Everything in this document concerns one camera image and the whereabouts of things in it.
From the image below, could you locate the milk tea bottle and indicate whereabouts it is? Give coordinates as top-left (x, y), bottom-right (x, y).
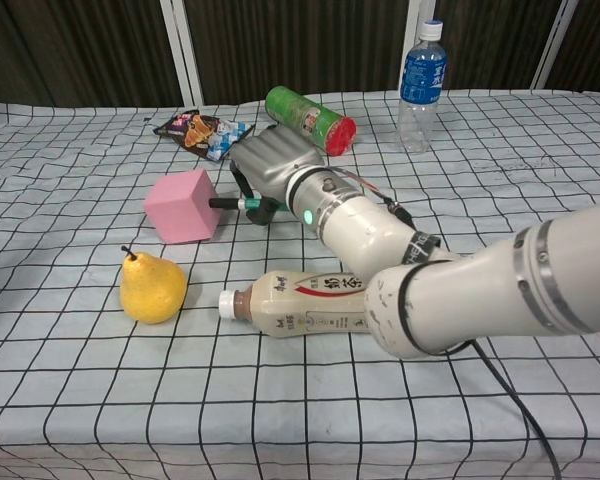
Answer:
top-left (217, 270), bottom-right (376, 338)

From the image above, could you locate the white metal frame post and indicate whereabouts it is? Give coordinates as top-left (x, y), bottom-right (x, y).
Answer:
top-left (398, 0), bottom-right (437, 92)
top-left (530, 0), bottom-right (581, 91)
top-left (158, 0), bottom-right (205, 107)

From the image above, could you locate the yellow pear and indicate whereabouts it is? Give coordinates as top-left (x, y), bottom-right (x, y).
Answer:
top-left (119, 245), bottom-right (189, 325)

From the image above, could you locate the green chips can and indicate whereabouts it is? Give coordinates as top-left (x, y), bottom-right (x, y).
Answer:
top-left (264, 85), bottom-right (357, 158)

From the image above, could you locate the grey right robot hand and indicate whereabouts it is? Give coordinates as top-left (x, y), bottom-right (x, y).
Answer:
top-left (228, 125), bottom-right (327, 226)

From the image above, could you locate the green white marker pen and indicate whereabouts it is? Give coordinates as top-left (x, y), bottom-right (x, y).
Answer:
top-left (208, 196), bottom-right (261, 212)

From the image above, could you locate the checked white tablecloth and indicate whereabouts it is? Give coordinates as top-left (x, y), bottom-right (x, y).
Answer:
top-left (0, 87), bottom-right (600, 480)

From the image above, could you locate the blue label water bottle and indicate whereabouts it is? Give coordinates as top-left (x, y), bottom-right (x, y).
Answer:
top-left (397, 19), bottom-right (449, 154)

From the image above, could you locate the dark snack packet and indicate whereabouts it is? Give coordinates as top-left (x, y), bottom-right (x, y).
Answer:
top-left (152, 109), bottom-right (257, 163)

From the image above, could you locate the pink foam cube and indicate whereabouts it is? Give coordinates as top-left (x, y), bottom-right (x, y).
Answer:
top-left (143, 168), bottom-right (221, 245)

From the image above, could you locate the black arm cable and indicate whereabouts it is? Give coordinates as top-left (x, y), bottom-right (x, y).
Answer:
top-left (442, 337), bottom-right (564, 480)

